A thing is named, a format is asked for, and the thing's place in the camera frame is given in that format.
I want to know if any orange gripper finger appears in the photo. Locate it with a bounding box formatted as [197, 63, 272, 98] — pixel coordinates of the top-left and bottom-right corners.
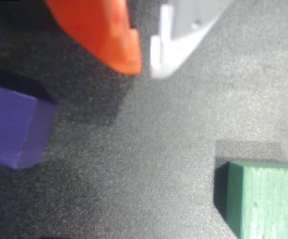
[45, 0, 143, 75]

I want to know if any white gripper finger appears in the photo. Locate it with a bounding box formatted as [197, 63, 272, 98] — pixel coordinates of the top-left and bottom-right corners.
[149, 0, 234, 79]

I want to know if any green wooden cube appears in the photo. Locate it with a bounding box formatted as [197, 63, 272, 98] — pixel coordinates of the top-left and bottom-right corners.
[213, 160, 288, 239]

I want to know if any purple wooden cube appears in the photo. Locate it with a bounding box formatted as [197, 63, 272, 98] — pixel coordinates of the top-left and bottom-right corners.
[0, 82, 58, 170]

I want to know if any black felt mat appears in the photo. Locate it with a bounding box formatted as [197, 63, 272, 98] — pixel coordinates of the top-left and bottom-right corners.
[0, 0, 288, 239]

